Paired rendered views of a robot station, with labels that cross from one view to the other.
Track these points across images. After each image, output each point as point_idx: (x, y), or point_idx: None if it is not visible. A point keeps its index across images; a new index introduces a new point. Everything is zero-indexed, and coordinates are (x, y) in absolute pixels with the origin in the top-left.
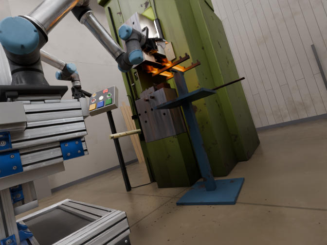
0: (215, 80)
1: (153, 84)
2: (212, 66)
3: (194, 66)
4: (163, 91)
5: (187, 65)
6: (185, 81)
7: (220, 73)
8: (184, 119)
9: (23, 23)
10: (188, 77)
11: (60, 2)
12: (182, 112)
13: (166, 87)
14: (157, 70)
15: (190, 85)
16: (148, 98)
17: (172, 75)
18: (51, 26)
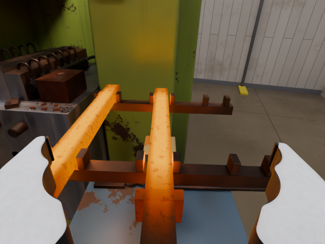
0: (179, 60)
1: (19, 62)
2: (185, 26)
3: (211, 114)
4: (69, 124)
5: (155, 43)
6: (136, 83)
7: (195, 49)
8: (110, 160)
9: None
10: (148, 77)
11: None
12: (107, 145)
13: (75, 91)
14: (81, 167)
15: (148, 99)
16: (0, 122)
17: (120, 104)
18: None
